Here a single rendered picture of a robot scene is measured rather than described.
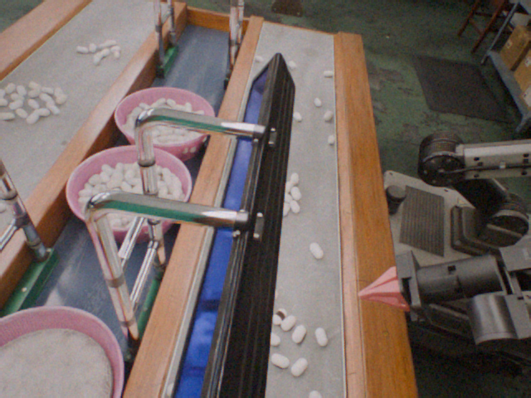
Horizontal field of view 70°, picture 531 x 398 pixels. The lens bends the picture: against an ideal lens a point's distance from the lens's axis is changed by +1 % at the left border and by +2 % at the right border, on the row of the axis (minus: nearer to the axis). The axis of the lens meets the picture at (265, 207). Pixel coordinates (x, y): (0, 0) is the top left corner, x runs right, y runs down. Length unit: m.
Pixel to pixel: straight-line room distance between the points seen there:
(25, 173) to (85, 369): 0.49
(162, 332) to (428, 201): 1.11
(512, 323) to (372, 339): 0.25
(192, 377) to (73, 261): 0.61
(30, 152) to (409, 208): 1.18
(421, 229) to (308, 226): 0.60
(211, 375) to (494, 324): 0.39
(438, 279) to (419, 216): 0.83
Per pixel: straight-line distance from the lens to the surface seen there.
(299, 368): 0.70
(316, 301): 0.78
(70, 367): 0.74
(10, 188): 0.74
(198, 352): 0.35
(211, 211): 0.37
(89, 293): 0.86
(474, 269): 0.62
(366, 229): 0.90
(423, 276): 0.62
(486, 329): 0.59
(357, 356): 0.74
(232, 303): 0.33
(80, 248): 0.93
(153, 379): 0.67
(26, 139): 1.13
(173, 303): 0.72
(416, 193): 1.52
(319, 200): 0.95
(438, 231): 1.43
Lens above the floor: 1.40
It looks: 47 degrees down
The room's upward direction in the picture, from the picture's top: 12 degrees clockwise
